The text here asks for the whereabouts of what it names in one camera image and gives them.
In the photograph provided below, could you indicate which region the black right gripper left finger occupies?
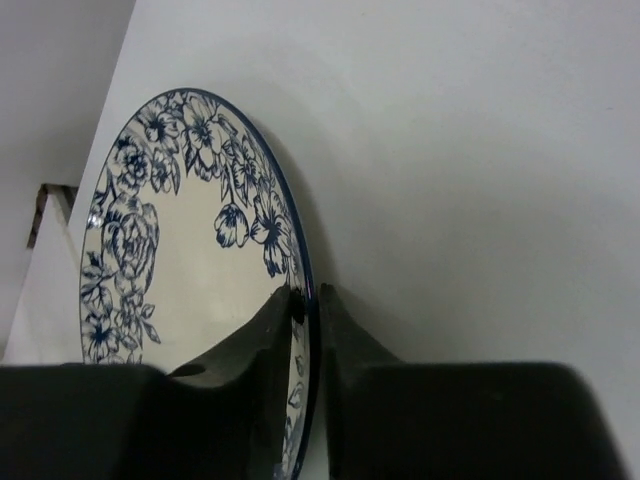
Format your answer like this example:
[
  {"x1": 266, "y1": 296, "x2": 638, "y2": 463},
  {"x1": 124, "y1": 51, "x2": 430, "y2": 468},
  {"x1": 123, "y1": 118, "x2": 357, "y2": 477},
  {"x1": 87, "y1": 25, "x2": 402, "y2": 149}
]
[{"x1": 1, "y1": 286, "x2": 304, "y2": 479}]

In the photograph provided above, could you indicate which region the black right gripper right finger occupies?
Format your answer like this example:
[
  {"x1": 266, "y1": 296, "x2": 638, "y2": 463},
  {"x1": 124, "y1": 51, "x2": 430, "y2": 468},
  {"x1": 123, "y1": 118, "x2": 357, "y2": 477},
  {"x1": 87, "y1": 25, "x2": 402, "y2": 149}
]
[{"x1": 319, "y1": 284, "x2": 629, "y2": 479}]

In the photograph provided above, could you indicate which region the blue and white floral plate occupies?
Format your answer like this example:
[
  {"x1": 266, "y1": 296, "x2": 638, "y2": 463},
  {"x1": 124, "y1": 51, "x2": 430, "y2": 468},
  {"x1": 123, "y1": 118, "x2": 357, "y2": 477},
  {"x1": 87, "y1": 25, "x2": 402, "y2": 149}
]
[{"x1": 79, "y1": 88, "x2": 314, "y2": 479}]

